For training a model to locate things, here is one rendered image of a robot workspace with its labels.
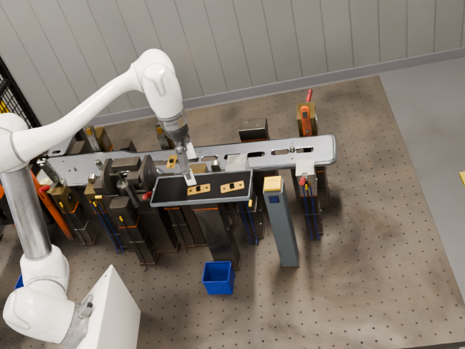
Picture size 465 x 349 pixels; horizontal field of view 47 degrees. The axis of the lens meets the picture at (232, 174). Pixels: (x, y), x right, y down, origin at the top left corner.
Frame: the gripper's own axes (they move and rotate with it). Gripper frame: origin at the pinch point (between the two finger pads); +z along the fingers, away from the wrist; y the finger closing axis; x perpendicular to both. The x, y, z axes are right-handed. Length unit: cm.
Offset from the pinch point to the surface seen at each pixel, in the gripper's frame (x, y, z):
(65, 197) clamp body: -63, -26, 24
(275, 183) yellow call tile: 27.7, 4.1, 10.6
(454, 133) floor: 143, -129, 127
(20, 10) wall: -132, -225, 19
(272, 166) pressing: 26.9, -21.6, 26.2
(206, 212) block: 0.3, 2.7, 20.0
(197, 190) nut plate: -0.4, 0.9, 9.7
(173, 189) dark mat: -9.8, -2.8, 10.6
